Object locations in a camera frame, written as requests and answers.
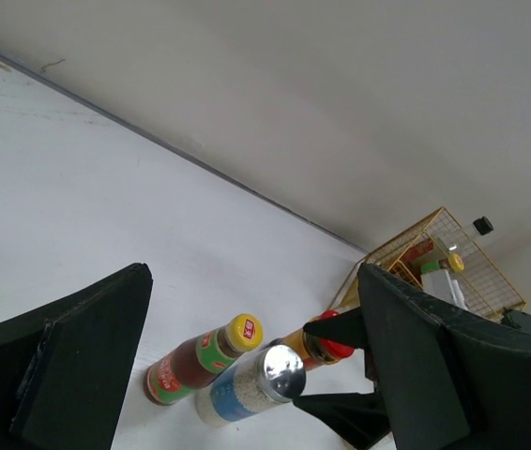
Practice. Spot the silver-cap salt shaker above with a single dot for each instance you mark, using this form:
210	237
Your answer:
273	377

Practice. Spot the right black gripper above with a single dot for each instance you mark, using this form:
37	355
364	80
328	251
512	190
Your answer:
359	419

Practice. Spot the yellow-cap green-label sauce bottle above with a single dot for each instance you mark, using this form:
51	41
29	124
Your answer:
197	362

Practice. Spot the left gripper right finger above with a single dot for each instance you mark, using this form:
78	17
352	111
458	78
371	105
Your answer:
450	379

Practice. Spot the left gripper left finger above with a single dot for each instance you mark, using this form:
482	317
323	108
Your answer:
65	366

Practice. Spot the yellow-cap red-label sauce bottle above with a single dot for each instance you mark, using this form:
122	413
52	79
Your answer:
431	255

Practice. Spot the red-lid chili sauce jar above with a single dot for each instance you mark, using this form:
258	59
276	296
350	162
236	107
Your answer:
314	351

